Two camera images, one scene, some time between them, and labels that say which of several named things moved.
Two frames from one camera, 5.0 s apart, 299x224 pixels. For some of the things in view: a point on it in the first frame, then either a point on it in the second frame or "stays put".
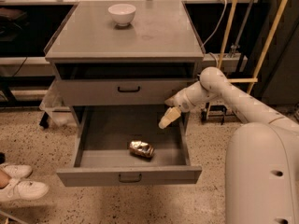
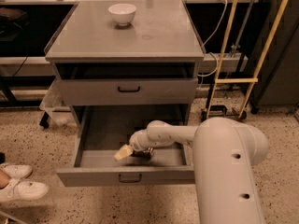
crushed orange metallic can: (142, 149) stays put
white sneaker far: (17, 171) stays put
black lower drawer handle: (130, 181) stays put
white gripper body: (184, 102) -> (137, 143)
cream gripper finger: (170, 115) -> (125, 151)
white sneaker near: (21, 190) stays put
